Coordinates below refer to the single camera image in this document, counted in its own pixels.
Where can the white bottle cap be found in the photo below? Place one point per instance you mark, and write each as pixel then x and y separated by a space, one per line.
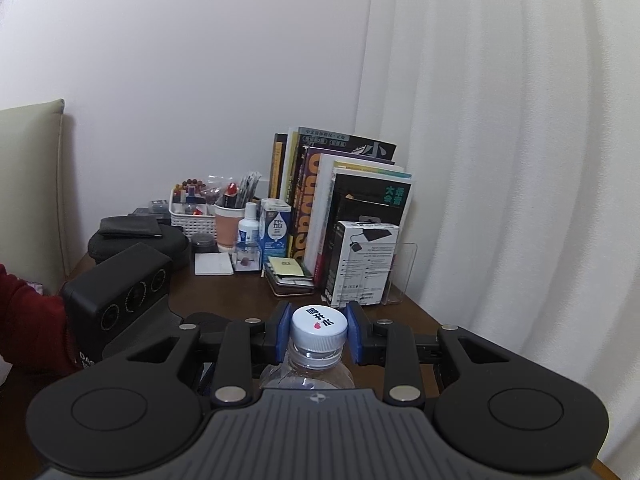
pixel 319 327

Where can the small black round jar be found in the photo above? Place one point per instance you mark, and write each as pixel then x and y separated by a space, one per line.
pixel 203 243

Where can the clear acrylic bookend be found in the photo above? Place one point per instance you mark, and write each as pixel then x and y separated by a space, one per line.
pixel 402 275

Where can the bundle of pens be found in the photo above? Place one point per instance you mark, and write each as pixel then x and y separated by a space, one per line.
pixel 245 187

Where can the black zip pouch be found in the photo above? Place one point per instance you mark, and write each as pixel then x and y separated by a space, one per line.
pixel 172 247

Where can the white notepad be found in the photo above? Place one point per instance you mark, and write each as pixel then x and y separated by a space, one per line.
pixel 213 263

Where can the clear plastic water bottle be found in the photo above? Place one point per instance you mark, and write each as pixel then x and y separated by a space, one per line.
pixel 300 376

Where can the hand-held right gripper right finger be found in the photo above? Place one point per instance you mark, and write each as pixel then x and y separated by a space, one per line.
pixel 354 332

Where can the yellow-green card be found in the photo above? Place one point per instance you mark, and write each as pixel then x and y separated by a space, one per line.
pixel 286 267

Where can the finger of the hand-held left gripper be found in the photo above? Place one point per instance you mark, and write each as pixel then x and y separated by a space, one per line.
pixel 207 321

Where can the white pleated curtain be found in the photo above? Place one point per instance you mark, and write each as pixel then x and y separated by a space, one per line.
pixel 500 185

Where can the flat metal tin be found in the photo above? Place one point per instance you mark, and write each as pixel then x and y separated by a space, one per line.
pixel 292 285

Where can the small clear plastic box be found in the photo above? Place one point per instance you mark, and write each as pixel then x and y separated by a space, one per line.
pixel 247 259

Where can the white plastic basket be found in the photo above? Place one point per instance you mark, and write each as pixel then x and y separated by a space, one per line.
pixel 192 220

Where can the pink paper cup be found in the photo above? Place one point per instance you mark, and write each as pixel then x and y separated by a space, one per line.
pixel 227 230

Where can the small white dropper bottle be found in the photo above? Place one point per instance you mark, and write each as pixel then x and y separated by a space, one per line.
pixel 248 232

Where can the white product box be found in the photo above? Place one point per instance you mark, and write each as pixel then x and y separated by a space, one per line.
pixel 360 265

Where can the person's left forearm red sleeve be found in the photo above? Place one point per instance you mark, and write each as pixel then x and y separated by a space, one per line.
pixel 35 320

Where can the cream chair back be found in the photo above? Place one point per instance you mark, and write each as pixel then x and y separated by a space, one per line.
pixel 30 185

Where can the row of books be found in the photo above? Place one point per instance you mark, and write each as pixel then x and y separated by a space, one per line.
pixel 320 200

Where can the black wallet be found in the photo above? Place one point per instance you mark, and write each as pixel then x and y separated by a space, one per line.
pixel 130 227

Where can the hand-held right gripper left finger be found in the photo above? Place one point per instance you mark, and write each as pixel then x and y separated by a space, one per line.
pixel 283 332

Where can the small dark box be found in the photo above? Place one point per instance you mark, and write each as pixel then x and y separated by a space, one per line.
pixel 159 206

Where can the blue and white carton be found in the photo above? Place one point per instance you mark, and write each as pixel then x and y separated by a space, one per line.
pixel 274 230

